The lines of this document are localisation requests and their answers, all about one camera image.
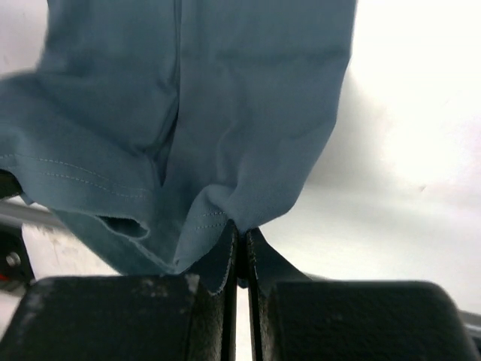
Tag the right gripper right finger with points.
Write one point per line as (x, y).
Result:
(297, 317)

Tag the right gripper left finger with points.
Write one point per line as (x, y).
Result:
(190, 316)

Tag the grey-blue t-shirt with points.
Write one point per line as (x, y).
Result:
(148, 125)

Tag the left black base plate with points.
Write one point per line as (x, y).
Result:
(16, 270)

